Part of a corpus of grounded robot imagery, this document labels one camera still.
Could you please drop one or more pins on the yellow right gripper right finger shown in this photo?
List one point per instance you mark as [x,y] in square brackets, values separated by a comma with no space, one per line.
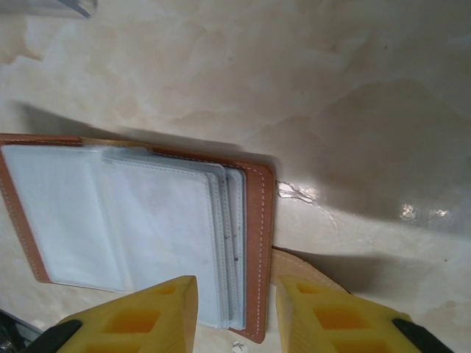
[294,320]

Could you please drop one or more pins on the clear acrylic tray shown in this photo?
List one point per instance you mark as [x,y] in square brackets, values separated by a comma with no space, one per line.
[79,7]

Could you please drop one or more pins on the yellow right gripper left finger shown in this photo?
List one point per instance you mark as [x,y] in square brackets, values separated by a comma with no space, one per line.
[176,294]

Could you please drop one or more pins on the brown leather card holder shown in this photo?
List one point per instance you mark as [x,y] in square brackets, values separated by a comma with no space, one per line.
[257,191]

